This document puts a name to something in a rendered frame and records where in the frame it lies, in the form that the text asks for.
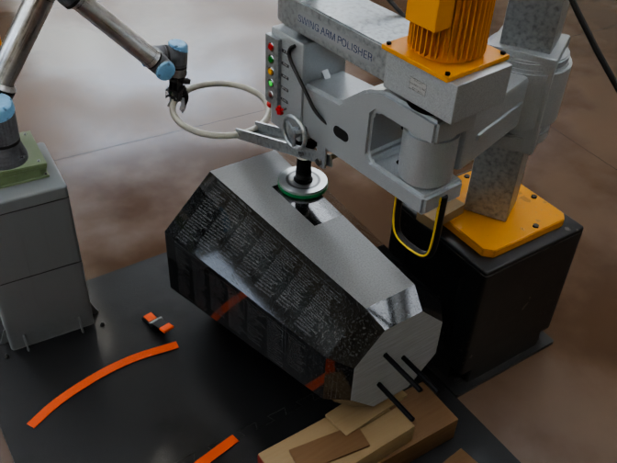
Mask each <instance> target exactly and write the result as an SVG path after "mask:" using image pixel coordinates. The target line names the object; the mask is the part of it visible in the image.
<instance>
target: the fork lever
mask: <svg viewBox="0 0 617 463"><path fill-rule="evenodd" d="M255 125H257V127H258V131H256V132H251V131H247V130H242V129H238V128H237V129H235V130H236V131H237V133H238V135H239V137H238V138H237V139H239V140H243V141H247V142H251V143H254V144H257V145H260V146H263V147H266V148H269V149H273V150H276V151H279V152H284V153H287V154H291V155H294V156H296V157H299V158H303V159H306V160H309V161H312V162H315V163H316V165H317V166H320V165H321V159H320V158H317V151H316V150H313V149H310V148H307V147H306V148H305V149H304V150H303V151H301V152H296V151H294V150H292V149H291V148H290V147H289V146H288V145H287V143H286V141H285V138H284V136H283V132H282V130H281V129H280V128H278V127H277V126H274V125H270V124H266V123H263V122H260V121H255ZM337 157H338V156H336V155H335V154H334V153H332V154H329V153H327V160H326V165H327V166H329V167H332V166H333V164H332V159H334V158H337ZM316 158H317V159H316Z"/></svg>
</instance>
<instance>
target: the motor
mask: <svg viewBox="0 0 617 463"><path fill-rule="evenodd" d="M495 3H496V0H408V2H407V10H406V19H407V20H408V21H409V34H408V36H405V37H402V38H399V39H396V40H391V41H387V42H386V43H383V44H382V47H381V48H382V49H383V50H385V51H388V52H390V53H392V54H394V55H396V56H397V57H399V58H400V59H402V60H404V61H406V62H409V63H410V64H412V65H414V66H416V67H418V68H420V69H422V70H423V71H425V72H426V73H429V74H431V75H433V76H435V77H437V78H439V79H440V80H442V81H444V82H446V83H449V82H452V81H453V80H456V79H458V78H461V77H464V76H466V75H469V74H471V73H474V72H477V71H480V70H482V69H485V68H487V67H489V66H492V65H494V64H497V63H499V62H503V61H506V60H508V59H509V57H510V55H509V54H508V53H506V51H500V50H498V49H496V48H494V47H492V46H489V45H487V43H488V34H489V30H490V25H491V20H492V16H493V11H494V6H495Z"/></svg>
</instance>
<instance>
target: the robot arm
mask: <svg viewBox="0 0 617 463"><path fill-rule="evenodd" d="M57 1H58V2H59V3H60V4H61V5H63V6H64V7H65V8H67V9H74V10H75V11H76V12H77V13H79V14H80V15H81V16H82V17H84V18H85V19H87V20H88V21H89V22H90V23H92V24H93V25H94V26H95V27H97V28H98V29H100V30H101V31H102V32H103V33H105V34H106V35H107V36H108V37H110V38H111V39H112V40H113V41H115V42H116V43H117V44H118V45H119V46H120V47H122V48H123V49H124V50H125V51H127V52H128V53H129V54H131V55H132V56H133V57H135V58H136V59H137V60H138V61H140V62H141V64H142V66H144V67H147V68H148V69H149V70H150V71H152V72H153V73H155V74H156V76H157V77H158V78H159V79H160V80H163V81H167V80H169V86H168V87H167V88H166V89H165V98H166V97H168V96H169V97H170V100H169V103H168V104H167V107H169V106H170V104H171V101H172V99H173V100H174V101H176V102H177V101H178V102H180V101H181V105H180V107H179V109H180V110H181V111H182V113H183V112H184V111H185V108H186V104H187V101H188V93H187V91H186V87H185V85H190V82H191V79H189V78H187V77H186V75H187V53H188V46H187V44H186V42H184V41H183V40H178V39H172V40H169V41H168V44H163V45H153V46H152V45H150V44H149V43H148V42H147V41H145V40H144V39H143V38H142V37H140V36H139V35H138V34H137V33H135V32H134V31H133V30H132V29H131V28H129V27H128V26H127V25H126V24H124V23H123V22H122V21H121V20H119V19H118V18H117V17H116V16H114V15H113V14H112V13H111V12H109V11H108V10H107V9H106V8H105V7H103V6H102V5H101V4H100V3H98V2H97V1H96V0H57ZM54 2H55V0H22V2H21V4H20V6H19V8H18V11H17V13H16V15H15V17H14V19H13V21H12V23H11V25H10V28H9V30H8V31H7V33H6V36H5V38H4V40H3V42H2V44H1V47H0V171H3V170H10V169H14V168H17V167H19V166H20V165H22V164H24V163H25V162H26V161H27V160H28V151H27V149H26V147H25V146H24V144H23V143H22V141H21V140H20V136H19V131H18V125H17V116H16V111H15V105H14V103H13V100H12V99H13V97H14V95H15V93H16V91H17V90H16V88H15V82H16V80H17V78H18V76H19V74H20V72H21V70H22V68H23V65H24V63H25V61H26V59H27V57H28V55H29V53H30V51H31V49H32V47H33V45H34V43H35V41H36V39H37V37H38V35H39V33H40V31H41V29H42V27H43V25H44V22H45V20H46V18H47V16H48V14H49V12H50V10H51V8H52V6H53V4H54ZM168 90H169V92H168ZM166 91H167V95H166ZM168 94H169V95H168ZM12 147H13V148H12Z"/></svg>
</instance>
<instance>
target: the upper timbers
mask: <svg viewBox="0 0 617 463"><path fill-rule="evenodd" d="M414 428H415V425H414V424H413V423H412V422H411V421H410V420H409V419H408V418H407V417H406V416H405V415H404V414H403V413H402V412H401V411H400V410H399V409H398V408H397V407H396V408H395V409H393V410H390V409H388V410H386V411H385V412H383V413H381V414H380V415H378V416H377V417H376V418H375V419H374V420H372V421H371V422H369V423H367V424H366V425H364V426H363V427H361V428H360V430H361V431H362V433H363V434H364V436H365V438H366V440H367V441H368V443H369V445H370V446H369V447H367V448H364V449H362V450H359V451H357V452H354V453H352V454H350V455H348V456H345V457H341V458H339V459H336V460H334V461H332V462H330V463H377V462H378V461H380V460H381V459H383V458H384V457H387V456H388V455H390V454H391V453H393V452H395V451H396V450H398V449H399V448H401V447H402V446H404V445H406V444H407V443H408V442H410V441H411V440H412V437H413V432H414ZM337 431H339V430H338V429H337V428H336V427H335V426H334V425H333V424H332V423H331V422H330V421H329V420H328V419H327V418H326V417H325V418H323V419H322V420H320V421H318V422H316V423H314V424H312V425H311V426H309V427H307V428H305V429H303V430H301V431H299V432H298V433H296V434H294V435H291V436H289V437H288V438H287V439H285V440H283V441H281V442H279V443H277V444H275V445H273V446H271V447H269V448H267V449H265V450H264V451H262V452H261V453H259V454H258V463H295V462H294V460H293V458H292V457H291V455H290V453H289V449H292V448H294V447H297V446H301V445H304V444H306V443H308V442H310V441H313V440H316V439H318V438H321V437H323V436H325V435H329V434H332V433H334V432H337Z"/></svg>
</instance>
